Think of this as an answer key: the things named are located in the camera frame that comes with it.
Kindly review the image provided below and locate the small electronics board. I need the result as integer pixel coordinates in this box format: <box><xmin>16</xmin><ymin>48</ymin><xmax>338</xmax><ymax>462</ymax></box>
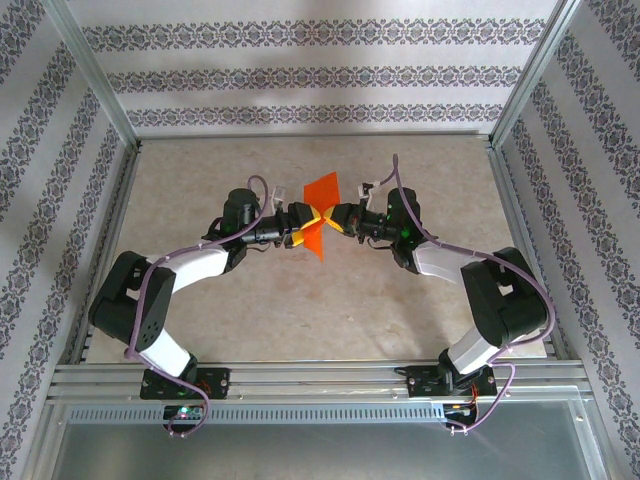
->
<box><xmin>162</xmin><ymin>404</ymin><xmax>206</xmax><ymax>426</ymax></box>
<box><xmin>442</xmin><ymin>402</ymin><xmax>479</xmax><ymax>426</ymax></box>

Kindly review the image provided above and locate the orange paper sheet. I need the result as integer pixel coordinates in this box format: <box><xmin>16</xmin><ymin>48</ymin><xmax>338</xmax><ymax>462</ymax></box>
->
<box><xmin>303</xmin><ymin>170</ymin><xmax>344</xmax><ymax>264</ymax></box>

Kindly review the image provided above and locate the wide aluminium base rail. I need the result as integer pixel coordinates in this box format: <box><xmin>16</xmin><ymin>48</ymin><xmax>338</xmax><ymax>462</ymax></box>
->
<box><xmin>47</xmin><ymin>358</ymin><xmax>594</xmax><ymax>401</ymax></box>

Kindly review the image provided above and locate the slotted grey cable duct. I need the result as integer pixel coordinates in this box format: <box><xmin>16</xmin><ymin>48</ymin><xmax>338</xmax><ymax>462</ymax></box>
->
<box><xmin>67</xmin><ymin>403</ymin><xmax>446</xmax><ymax>424</ymax></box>

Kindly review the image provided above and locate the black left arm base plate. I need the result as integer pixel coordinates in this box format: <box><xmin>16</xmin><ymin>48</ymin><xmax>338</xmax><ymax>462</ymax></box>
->
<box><xmin>139</xmin><ymin>367</ymin><xmax>232</xmax><ymax>400</ymax></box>

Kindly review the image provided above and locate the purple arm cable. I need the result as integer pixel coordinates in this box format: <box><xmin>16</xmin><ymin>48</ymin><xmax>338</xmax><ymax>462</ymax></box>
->
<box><xmin>124</xmin><ymin>174</ymin><xmax>269</xmax><ymax>439</ymax></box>
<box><xmin>372</xmin><ymin>153</ymin><xmax>557</xmax><ymax>435</ymax></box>

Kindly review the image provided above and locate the aluminium side rail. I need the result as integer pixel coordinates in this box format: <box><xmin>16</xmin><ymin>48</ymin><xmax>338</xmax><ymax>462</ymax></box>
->
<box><xmin>487</xmin><ymin>142</ymin><xmax>571</xmax><ymax>361</ymax></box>
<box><xmin>67</xmin><ymin>142</ymin><xmax>144</xmax><ymax>366</ymax></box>

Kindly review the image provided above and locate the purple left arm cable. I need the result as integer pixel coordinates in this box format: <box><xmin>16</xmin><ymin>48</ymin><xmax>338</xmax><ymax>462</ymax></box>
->
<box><xmin>124</xmin><ymin>174</ymin><xmax>269</xmax><ymax>439</ymax></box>

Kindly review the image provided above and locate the grey metal sheet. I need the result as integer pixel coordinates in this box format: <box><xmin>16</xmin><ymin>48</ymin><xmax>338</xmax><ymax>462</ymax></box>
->
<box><xmin>49</xmin><ymin>399</ymin><xmax>601</xmax><ymax>480</ymax></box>

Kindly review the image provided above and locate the thin aluminium table rail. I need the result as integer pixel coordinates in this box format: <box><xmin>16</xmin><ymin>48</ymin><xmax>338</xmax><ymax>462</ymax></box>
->
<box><xmin>134</xmin><ymin>130</ymin><xmax>494</xmax><ymax>142</ymax></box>

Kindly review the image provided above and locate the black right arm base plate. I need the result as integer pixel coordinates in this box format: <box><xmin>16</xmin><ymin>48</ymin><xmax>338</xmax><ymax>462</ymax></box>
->
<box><xmin>407</xmin><ymin>364</ymin><xmax>497</xmax><ymax>399</ymax></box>

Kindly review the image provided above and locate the aluminium frame post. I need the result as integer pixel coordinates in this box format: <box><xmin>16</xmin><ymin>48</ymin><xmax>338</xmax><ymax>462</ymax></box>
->
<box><xmin>42</xmin><ymin>0</ymin><xmax>139</xmax><ymax>146</ymax></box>
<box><xmin>489</xmin><ymin>0</ymin><xmax>584</xmax><ymax>146</ymax></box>

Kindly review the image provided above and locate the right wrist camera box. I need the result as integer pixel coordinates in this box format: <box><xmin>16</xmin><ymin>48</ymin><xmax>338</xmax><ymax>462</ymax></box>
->
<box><xmin>357</xmin><ymin>180</ymin><xmax>382</xmax><ymax>206</ymax></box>

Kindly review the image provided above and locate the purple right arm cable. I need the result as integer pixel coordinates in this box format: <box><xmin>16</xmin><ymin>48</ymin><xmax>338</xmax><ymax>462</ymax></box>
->
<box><xmin>372</xmin><ymin>153</ymin><xmax>557</xmax><ymax>435</ymax></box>

